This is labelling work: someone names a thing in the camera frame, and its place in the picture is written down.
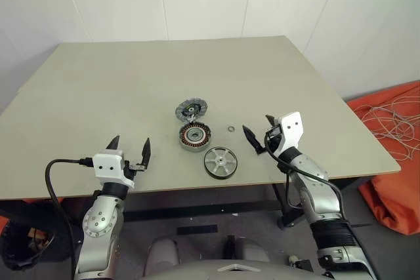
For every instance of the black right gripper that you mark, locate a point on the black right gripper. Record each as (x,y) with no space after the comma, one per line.
(273,137)

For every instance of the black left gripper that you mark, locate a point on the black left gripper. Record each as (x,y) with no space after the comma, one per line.
(133,167)

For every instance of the silver spoked wheel cover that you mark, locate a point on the silver spoked wheel cover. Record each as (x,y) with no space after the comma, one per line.
(220,162)

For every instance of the copper wound motor stator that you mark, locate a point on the copper wound motor stator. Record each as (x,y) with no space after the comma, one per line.
(187,137)

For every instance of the grey finned rotor disc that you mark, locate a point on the grey finned rotor disc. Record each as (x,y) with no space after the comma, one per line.
(180,110)

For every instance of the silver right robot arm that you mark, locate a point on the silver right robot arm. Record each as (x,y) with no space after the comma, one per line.
(311,175)

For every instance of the black floor tape strip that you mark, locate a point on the black floor tape strip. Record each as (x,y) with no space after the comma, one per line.
(197,229)

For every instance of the grey rounded robot leg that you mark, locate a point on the grey rounded robot leg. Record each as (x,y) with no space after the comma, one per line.
(160,250)

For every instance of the grey robot torso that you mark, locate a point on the grey robot torso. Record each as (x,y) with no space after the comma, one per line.
(197,270)

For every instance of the small black white device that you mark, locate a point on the small black white device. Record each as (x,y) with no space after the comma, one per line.
(302,264)

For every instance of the orange beanbag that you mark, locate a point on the orange beanbag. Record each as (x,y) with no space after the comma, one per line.
(393,194)
(3,227)

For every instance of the black mesh basket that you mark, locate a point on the black mesh basket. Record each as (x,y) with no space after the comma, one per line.
(19,250)

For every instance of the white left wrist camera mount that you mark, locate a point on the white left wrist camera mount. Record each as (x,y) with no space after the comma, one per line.
(108,165)

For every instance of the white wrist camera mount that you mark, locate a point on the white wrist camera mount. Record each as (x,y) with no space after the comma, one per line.
(292,130)
(108,165)

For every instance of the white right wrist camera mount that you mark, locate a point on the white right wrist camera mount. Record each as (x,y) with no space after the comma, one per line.
(292,130)

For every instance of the black metal table frame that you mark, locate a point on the black metal table frame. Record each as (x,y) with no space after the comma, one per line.
(197,209)

